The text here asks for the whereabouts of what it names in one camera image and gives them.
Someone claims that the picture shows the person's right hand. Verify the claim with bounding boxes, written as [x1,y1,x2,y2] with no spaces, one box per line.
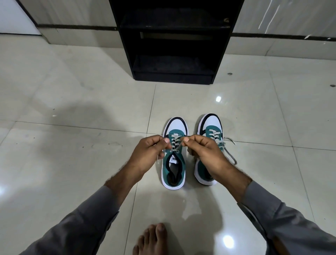
[181,135,239,184]

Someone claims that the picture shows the person's left hand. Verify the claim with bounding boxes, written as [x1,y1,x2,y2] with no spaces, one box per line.
[128,135,171,177]

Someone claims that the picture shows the white shoelace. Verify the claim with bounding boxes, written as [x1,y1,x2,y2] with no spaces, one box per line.
[168,133,185,153]
[207,129,238,165]

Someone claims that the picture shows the green white sneaker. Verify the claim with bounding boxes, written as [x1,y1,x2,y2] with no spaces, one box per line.
[194,113,224,186]
[161,117,189,191]

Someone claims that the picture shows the black shoe rack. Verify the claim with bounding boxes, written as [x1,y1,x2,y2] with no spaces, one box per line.
[108,0,245,85]

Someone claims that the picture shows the person's right forearm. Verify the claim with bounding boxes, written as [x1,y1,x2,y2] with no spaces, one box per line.
[219,167,336,255]

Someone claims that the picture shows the person's left forearm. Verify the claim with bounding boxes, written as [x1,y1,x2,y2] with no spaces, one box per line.
[20,167,144,255]

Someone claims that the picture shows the person's bare foot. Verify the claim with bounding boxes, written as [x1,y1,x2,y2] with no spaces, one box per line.
[132,222,168,255]

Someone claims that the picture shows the white door panel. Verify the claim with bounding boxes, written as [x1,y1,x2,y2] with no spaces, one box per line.
[0,0,42,35]

